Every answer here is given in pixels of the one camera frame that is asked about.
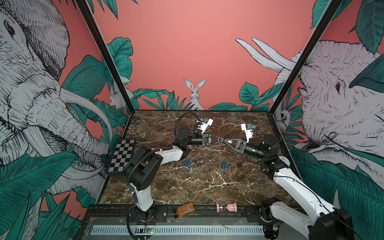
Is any checkerboard calibration board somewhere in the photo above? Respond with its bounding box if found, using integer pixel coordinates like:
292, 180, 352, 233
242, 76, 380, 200
107, 138, 136, 176

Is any pink hourglass timer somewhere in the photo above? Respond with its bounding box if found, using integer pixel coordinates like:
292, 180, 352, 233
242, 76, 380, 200
216, 203, 238, 213

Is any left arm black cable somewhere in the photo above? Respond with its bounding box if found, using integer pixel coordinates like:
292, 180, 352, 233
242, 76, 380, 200
173, 111, 200, 139

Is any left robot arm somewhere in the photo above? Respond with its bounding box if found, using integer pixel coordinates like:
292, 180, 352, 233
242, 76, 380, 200
123, 127, 224, 213

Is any white perforated rail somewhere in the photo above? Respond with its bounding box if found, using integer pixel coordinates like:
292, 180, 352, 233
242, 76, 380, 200
90, 225, 264, 237

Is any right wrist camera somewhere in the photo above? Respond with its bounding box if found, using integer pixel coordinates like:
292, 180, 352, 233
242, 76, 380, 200
241, 124, 257, 143

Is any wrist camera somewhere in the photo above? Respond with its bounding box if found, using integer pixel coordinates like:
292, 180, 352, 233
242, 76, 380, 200
241, 124, 257, 143
198, 117, 214, 134

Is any blue padlock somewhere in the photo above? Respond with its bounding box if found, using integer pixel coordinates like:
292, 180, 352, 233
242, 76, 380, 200
184, 160, 192, 168
221, 163, 229, 170

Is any black base frame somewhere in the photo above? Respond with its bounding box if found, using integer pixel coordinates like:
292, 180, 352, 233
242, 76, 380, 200
83, 204, 268, 225

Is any yellow white can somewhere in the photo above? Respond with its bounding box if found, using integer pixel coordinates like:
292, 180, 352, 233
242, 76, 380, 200
279, 156, 291, 166

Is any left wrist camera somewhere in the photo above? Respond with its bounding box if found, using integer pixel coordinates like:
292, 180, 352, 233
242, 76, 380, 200
198, 117, 214, 134

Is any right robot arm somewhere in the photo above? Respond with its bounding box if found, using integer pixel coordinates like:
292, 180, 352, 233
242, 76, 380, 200
223, 134, 357, 240

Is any orange box device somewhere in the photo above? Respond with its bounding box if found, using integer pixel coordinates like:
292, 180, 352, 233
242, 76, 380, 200
175, 202, 195, 218

